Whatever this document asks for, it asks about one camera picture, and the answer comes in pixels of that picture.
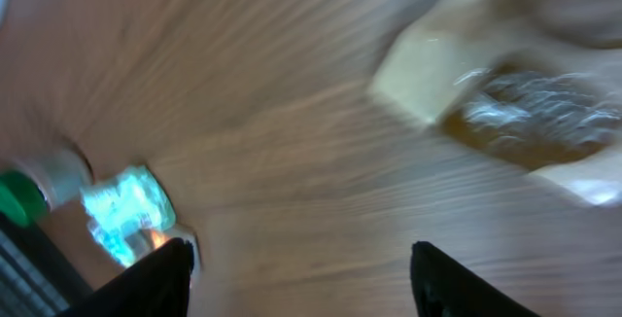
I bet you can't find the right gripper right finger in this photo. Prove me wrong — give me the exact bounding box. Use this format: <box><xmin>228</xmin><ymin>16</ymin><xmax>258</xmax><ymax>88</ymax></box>
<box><xmin>410</xmin><ymin>241</ymin><xmax>537</xmax><ymax>317</ymax></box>

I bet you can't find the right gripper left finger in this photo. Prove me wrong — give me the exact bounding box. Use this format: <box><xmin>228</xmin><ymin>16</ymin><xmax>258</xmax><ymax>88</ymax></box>
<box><xmin>59</xmin><ymin>238</ymin><xmax>194</xmax><ymax>317</ymax></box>

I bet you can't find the small orange snack packet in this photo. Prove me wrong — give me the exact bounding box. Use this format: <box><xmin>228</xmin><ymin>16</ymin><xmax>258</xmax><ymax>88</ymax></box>
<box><xmin>147</xmin><ymin>225</ymin><xmax>200</xmax><ymax>261</ymax></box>

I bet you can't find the teal snack packet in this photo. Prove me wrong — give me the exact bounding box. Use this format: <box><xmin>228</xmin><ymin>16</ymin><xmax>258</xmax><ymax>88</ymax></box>
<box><xmin>80</xmin><ymin>166</ymin><xmax>177</xmax><ymax>267</ymax></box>

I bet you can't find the green lid clear jar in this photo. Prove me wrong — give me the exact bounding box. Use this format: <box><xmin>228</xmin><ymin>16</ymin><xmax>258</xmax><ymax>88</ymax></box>
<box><xmin>1</xmin><ymin>149</ymin><xmax>93</xmax><ymax>227</ymax></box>

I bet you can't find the beige plastic pouch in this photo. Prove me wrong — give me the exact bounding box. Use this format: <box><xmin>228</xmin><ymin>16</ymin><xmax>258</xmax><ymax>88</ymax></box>
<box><xmin>370</xmin><ymin>0</ymin><xmax>621</xmax><ymax>206</ymax></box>

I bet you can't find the grey plastic mesh basket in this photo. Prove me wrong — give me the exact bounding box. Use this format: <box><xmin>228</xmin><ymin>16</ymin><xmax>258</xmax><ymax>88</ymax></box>
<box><xmin>1</xmin><ymin>216</ymin><xmax>93</xmax><ymax>317</ymax></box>

